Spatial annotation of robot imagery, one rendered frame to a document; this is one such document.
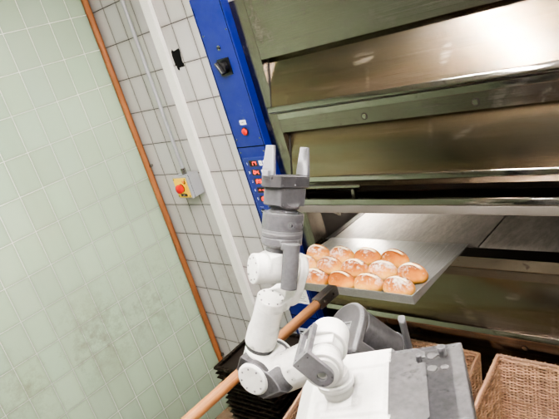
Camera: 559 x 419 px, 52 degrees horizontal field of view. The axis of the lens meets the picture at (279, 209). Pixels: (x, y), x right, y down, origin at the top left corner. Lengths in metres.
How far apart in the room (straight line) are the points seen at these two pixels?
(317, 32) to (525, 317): 1.06
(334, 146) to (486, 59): 0.60
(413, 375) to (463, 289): 0.95
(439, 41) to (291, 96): 0.55
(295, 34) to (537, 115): 0.77
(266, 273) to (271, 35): 0.98
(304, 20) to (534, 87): 0.71
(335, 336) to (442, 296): 1.04
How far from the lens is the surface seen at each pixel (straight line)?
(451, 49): 1.62
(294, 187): 1.19
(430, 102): 1.68
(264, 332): 1.29
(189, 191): 2.45
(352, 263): 1.83
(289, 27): 1.90
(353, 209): 1.77
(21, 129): 2.49
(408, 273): 1.72
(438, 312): 1.99
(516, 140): 1.62
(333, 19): 1.79
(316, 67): 1.88
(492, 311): 1.90
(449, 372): 1.00
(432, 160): 1.73
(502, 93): 1.60
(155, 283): 2.79
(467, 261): 1.85
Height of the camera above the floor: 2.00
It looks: 18 degrees down
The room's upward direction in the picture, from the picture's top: 17 degrees counter-clockwise
